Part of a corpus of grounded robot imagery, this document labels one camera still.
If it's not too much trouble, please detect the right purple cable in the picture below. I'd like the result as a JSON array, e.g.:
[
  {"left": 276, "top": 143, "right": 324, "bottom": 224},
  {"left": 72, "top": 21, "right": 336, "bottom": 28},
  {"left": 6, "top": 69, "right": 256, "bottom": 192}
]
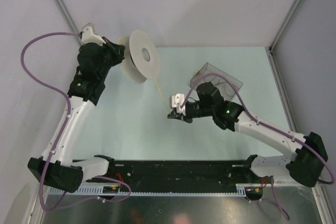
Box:
[{"left": 180, "top": 73, "right": 333, "bottom": 221}]

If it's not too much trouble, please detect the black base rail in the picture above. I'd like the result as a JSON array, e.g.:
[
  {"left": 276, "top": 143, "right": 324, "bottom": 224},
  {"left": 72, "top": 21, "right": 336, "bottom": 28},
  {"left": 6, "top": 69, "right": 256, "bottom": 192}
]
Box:
[{"left": 88, "top": 155, "right": 271, "bottom": 195}]

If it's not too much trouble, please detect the aluminium frame post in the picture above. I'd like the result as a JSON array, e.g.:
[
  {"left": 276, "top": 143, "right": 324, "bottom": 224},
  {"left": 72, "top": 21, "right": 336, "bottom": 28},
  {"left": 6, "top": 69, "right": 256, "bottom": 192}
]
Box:
[
  {"left": 54, "top": 0, "right": 80, "bottom": 34},
  {"left": 266, "top": 0, "right": 317, "bottom": 54}
]

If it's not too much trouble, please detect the yellow cable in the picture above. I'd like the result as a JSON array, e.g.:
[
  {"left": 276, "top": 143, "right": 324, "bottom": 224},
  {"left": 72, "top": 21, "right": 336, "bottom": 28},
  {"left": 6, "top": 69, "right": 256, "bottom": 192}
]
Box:
[{"left": 119, "top": 37, "right": 171, "bottom": 117}]

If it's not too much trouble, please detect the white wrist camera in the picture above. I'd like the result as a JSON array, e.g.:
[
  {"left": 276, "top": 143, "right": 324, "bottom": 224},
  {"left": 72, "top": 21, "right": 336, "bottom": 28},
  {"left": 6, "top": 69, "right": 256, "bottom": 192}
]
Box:
[
  {"left": 170, "top": 93, "right": 186, "bottom": 115},
  {"left": 80, "top": 23, "right": 105, "bottom": 46}
]

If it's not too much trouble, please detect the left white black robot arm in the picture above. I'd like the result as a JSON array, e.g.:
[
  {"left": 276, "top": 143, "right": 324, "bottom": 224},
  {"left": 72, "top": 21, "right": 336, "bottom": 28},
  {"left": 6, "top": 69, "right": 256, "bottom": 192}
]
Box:
[{"left": 28, "top": 37, "right": 125, "bottom": 193}]

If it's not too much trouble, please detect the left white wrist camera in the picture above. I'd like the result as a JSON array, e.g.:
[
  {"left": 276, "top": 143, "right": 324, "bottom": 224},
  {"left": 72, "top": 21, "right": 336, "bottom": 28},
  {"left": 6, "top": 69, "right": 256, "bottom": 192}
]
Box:
[{"left": 80, "top": 23, "right": 105, "bottom": 46}]

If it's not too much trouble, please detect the white plastic spool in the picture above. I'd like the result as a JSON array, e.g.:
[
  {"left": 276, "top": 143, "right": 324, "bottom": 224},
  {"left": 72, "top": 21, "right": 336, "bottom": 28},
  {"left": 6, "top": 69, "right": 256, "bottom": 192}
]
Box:
[{"left": 118, "top": 30, "right": 161, "bottom": 84}]

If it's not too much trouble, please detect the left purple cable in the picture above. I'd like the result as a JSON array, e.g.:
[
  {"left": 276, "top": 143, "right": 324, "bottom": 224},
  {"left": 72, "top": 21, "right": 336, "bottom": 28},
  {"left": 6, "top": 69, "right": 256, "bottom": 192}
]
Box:
[{"left": 20, "top": 32, "right": 132, "bottom": 211}]

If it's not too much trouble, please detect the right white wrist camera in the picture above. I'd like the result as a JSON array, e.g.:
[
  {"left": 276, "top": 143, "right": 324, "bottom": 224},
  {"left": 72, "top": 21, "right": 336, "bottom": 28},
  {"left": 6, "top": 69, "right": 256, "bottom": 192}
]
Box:
[{"left": 170, "top": 93, "right": 186, "bottom": 115}]

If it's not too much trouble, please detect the dark purple thin cable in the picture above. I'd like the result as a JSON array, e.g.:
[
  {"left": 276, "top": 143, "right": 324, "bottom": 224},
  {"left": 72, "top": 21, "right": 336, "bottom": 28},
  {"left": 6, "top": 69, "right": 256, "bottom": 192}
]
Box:
[{"left": 207, "top": 77, "right": 236, "bottom": 96}]

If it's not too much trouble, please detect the left aluminium frame post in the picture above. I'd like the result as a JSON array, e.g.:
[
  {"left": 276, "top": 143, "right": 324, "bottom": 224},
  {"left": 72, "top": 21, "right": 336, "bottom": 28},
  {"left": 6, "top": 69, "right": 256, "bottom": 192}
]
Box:
[{"left": 54, "top": 0, "right": 80, "bottom": 34}]

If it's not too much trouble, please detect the clear plastic box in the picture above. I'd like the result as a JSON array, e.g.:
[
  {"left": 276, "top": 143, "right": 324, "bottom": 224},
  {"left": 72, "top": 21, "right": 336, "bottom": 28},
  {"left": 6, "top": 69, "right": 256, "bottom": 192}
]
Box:
[{"left": 190, "top": 62, "right": 243, "bottom": 101}]

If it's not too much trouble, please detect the right aluminium frame post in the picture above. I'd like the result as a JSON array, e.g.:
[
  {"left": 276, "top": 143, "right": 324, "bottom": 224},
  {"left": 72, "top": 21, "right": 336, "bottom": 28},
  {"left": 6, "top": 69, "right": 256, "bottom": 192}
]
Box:
[{"left": 266, "top": 0, "right": 317, "bottom": 54}]

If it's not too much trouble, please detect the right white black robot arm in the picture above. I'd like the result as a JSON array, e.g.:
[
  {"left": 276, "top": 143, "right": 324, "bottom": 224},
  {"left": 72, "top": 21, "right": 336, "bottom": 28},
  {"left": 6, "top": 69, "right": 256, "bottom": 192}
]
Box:
[{"left": 167, "top": 82, "right": 328, "bottom": 187}]

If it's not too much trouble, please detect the white slotted cable duct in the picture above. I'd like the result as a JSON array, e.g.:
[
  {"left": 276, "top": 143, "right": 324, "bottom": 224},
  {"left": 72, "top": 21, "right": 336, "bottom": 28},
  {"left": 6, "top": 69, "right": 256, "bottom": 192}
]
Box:
[{"left": 78, "top": 183, "right": 249, "bottom": 197}]

